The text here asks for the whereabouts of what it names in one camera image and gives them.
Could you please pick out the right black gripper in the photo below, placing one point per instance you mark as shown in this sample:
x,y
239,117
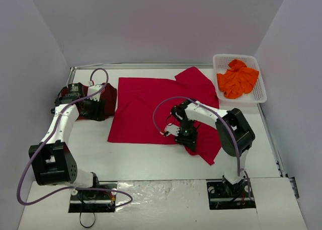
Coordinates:
x,y
186,140

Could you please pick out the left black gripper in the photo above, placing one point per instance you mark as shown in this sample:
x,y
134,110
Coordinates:
x,y
95,110

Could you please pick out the bright red t shirt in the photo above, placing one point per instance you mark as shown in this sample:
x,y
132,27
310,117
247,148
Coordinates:
x,y
144,105

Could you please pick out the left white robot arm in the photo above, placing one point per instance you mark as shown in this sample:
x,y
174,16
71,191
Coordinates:
x,y
52,160

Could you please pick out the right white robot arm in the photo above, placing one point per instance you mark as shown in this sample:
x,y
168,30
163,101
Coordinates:
x,y
234,132

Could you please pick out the dark red folded t shirt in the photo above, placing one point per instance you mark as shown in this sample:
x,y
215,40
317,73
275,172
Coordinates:
x,y
108,101

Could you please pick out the orange t shirt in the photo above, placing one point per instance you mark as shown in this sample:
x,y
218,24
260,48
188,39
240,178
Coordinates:
x,y
239,79

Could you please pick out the white plastic basket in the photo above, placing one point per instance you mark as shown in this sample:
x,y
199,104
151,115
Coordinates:
x,y
258,93

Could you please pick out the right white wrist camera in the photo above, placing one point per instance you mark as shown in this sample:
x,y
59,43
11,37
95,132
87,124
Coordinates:
x,y
171,129

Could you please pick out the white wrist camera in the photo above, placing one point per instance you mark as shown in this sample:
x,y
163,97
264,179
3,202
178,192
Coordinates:
x,y
171,129
94,93

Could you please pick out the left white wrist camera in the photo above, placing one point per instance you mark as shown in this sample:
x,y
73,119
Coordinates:
x,y
94,93

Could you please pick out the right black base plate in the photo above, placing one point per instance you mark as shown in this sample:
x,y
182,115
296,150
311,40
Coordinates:
x,y
223,197

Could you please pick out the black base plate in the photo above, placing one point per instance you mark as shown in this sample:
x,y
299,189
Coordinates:
x,y
223,197
85,201

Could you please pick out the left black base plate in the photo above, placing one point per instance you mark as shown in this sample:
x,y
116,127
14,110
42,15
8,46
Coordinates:
x,y
85,201

